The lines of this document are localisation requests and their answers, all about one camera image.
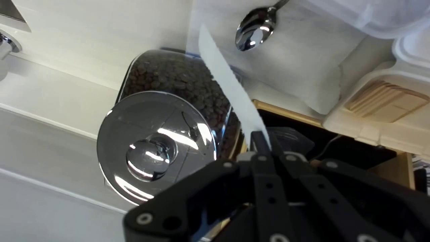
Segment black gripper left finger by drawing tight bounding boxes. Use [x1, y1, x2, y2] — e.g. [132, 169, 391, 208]
[122, 130, 293, 242]

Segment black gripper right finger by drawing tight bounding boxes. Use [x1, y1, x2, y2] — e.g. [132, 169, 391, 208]
[269, 138, 430, 242]

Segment torn paper towel piece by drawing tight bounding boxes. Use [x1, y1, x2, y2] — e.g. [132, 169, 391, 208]
[196, 24, 273, 151]

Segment black hand coffee grinder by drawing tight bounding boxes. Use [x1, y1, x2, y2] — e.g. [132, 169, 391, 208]
[267, 126, 317, 155]

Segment wooden box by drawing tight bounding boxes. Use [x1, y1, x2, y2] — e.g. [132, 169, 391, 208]
[240, 98, 416, 190]

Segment wooden stir sticks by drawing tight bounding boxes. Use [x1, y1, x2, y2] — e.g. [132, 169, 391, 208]
[342, 79, 430, 123]

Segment shiny steel canister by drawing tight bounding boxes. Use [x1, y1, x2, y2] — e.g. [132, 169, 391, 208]
[95, 46, 243, 206]

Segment small clear plastic box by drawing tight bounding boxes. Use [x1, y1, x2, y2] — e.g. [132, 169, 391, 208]
[185, 0, 367, 115]

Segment metal spoon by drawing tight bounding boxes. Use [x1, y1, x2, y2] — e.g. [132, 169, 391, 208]
[234, 0, 290, 52]

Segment steel sink basin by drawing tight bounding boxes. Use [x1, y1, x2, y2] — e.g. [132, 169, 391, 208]
[0, 0, 32, 32]

